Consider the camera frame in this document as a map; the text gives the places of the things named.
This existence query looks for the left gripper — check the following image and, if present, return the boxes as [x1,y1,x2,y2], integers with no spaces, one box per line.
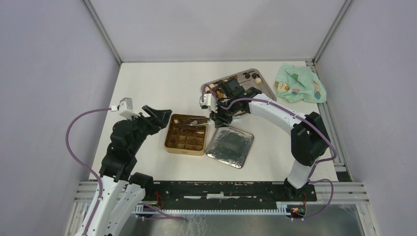
[128,104,172,153]

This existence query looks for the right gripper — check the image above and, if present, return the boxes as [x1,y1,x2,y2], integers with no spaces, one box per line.
[209,98,238,129]

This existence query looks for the metal serving tongs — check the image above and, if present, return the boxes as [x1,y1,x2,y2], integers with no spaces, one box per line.
[177,117,214,127]

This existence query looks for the gold chocolate box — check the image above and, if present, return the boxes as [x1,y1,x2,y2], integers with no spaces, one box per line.
[164,114,208,156]

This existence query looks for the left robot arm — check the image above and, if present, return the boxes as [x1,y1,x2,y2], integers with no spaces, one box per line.
[76,101,172,236]

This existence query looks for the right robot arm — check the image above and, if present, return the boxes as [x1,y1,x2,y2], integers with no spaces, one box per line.
[199,79,334,201]

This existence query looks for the silver box lid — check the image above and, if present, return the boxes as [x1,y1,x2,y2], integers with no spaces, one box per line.
[205,127,254,169]

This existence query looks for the steel tray with chocolates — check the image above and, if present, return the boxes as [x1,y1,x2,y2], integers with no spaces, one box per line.
[199,68,276,101]

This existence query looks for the green printed cloth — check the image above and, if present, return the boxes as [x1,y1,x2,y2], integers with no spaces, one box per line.
[273,64,327,103]

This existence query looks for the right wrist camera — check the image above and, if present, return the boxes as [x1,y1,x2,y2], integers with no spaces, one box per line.
[199,93,217,111]

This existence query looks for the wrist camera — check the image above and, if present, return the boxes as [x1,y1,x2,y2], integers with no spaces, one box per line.
[110,97,140,119]
[199,93,217,111]

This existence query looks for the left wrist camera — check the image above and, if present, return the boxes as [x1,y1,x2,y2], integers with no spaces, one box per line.
[110,97,140,119]

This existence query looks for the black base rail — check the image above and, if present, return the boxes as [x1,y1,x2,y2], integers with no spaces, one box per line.
[144,181,317,210]

